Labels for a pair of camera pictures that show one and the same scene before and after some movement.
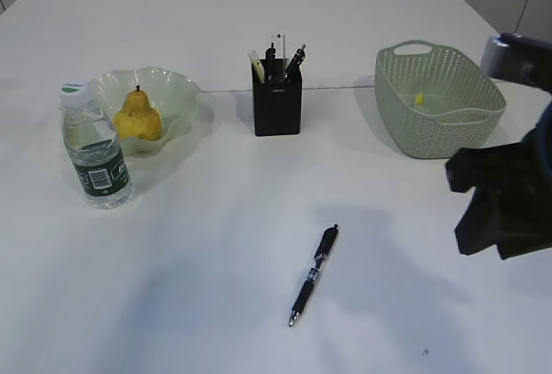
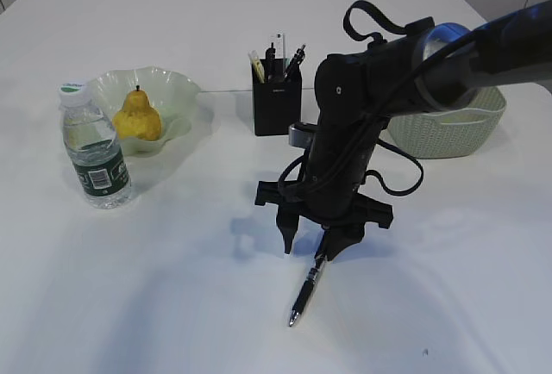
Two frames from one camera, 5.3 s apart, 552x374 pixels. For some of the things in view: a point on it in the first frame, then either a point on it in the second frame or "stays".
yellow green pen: (258, 65) stays
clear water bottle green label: (95, 146) stays
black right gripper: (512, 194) to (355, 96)
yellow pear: (136, 120) stays
